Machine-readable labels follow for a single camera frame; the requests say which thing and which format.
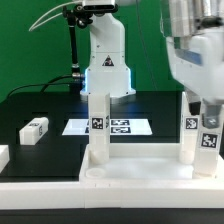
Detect white obstacle bar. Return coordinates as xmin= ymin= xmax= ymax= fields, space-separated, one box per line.
xmin=0 ymin=145 xmax=10 ymax=173
xmin=0 ymin=180 xmax=224 ymax=210

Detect white desk top tray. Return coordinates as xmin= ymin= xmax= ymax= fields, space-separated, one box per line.
xmin=78 ymin=143 xmax=224 ymax=184

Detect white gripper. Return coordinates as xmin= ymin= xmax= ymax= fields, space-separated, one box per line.
xmin=166 ymin=28 xmax=224 ymax=129

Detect white front obstacle bar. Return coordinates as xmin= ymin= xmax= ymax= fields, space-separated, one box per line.
xmin=0 ymin=180 xmax=224 ymax=210

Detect black cable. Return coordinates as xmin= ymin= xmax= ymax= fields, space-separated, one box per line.
xmin=6 ymin=74 xmax=86 ymax=99

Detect white left obstacle bar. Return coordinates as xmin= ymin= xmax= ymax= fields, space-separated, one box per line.
xmin=0 ymin=145 xmax=10 ymax=173

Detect white marker tag plate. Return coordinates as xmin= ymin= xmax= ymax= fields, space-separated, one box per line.
xmin=63 ymin=119 xmax=152 ymax=136

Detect white cables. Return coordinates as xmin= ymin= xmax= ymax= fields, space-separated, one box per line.
xmin=28 ymin=0 xmax=84 ymax=33

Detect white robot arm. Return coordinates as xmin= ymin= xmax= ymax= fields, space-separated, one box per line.
xmin=81 ymin=0 xmax=224 ymax=129

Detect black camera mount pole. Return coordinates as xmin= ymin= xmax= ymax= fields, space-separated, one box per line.
xmin=63 ymin=4 xmax=92 ymax=80

